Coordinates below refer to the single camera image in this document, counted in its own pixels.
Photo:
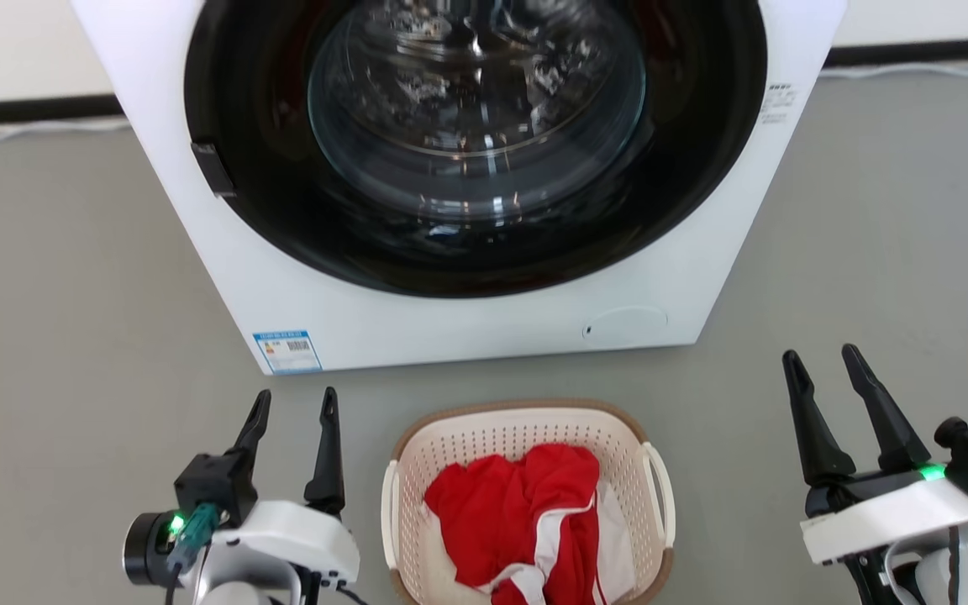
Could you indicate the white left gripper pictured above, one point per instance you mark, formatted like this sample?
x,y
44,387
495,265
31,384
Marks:
x,y
291,538

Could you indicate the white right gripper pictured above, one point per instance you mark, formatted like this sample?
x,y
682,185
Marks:
x,y
896,508

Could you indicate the cream perforated plastic laundry basket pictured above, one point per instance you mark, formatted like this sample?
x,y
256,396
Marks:
x,y
484,437

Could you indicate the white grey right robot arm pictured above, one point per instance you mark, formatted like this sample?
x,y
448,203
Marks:
x,y
929,580

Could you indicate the blue energy label sticker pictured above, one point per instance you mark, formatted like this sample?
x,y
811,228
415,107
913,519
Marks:
x,y
287,351

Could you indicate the white front-load washing machine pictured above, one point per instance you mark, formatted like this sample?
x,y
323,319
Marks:
x,y
467,323

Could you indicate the red garment with white trim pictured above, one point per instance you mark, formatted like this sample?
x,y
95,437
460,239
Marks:
x,y
501,512

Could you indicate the black round glass washer door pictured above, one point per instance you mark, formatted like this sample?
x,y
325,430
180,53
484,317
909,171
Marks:
x,y
484,244

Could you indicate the black washer door latch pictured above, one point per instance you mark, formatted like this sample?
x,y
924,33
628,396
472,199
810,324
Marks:
x,y
213,169

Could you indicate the small grey text sticker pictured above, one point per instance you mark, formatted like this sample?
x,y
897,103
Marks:
x,y
777,102

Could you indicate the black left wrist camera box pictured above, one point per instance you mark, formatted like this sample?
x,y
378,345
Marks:
x,y
217,486

